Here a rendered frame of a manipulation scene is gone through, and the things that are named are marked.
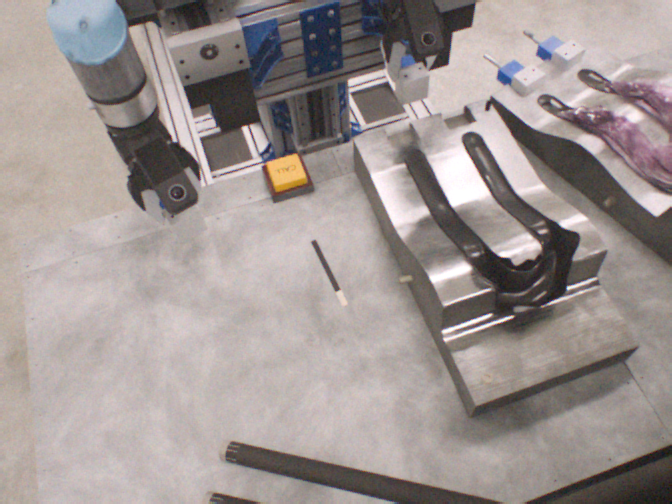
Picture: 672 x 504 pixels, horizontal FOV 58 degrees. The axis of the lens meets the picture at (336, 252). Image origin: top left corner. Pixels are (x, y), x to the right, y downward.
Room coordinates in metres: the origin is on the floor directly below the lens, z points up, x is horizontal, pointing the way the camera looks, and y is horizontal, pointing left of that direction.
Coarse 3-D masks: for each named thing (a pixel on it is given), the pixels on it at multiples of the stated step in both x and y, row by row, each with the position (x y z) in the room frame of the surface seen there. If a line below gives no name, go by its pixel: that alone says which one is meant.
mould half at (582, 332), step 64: (448, 128) 0.72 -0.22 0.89; (384, 192) 0.60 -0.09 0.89; (448, 192) 0.59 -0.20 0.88; (448, 256) 0.44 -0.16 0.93; (512, 256) 0.42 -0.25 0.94; (576, 256) 0.41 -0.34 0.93; (448, 320) 0.36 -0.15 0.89; (512, 320) 0.36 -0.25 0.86; (576, 320) 0.35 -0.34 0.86; (512, 384) 0.26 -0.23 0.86
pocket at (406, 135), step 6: (396, 132) 0.74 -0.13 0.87; (402, 132) 0.74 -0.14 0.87; (408, 132) 0.74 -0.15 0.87; (414, 132) 0.73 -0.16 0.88; (390, 138) 0.73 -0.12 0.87; (396, 138) 0.73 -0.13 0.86; (402, 138) 0.73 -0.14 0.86; (408, 138) 0.73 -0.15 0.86; (414, 138) 0.73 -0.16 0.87; (396, 144) 0.72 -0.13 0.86
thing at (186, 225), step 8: (160, 200) 0.58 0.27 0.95; (192, 208) 0.55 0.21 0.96; (168, 216) 0.54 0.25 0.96; (176, 216) 0.54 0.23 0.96; (184, 216) 0.54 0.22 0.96; (192, 216) 0.54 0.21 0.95; (200, 216) 0.55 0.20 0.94; (168, 224) 0.54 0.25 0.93; (176, 224) 0.53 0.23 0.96; (184, 224) 0.53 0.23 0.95; (192, 224) 0.54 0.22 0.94; (200, 224) 0.54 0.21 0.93; (176, 232) 0.53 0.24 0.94; (184, 232) 0.53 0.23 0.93; (192, 232) 0.54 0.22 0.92; (200, 232) 0.54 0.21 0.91; (184, 240) 0.53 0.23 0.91
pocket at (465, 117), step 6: (468, 108) 0.76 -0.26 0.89; (456, 114) 0.76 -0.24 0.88; (462, 114) 0.76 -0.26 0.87; (468, 114) 0.76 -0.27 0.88; (444, 120) 0.76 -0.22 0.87; (450, 120) 0.76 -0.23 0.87; (456, 120) 0.76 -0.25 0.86; (462, 120) 0.76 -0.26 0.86; (468, 120) 0.76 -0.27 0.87; (474, 120) 0.74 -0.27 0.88; (450, 126) 0.75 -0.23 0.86; (456, 126) 0.75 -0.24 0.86
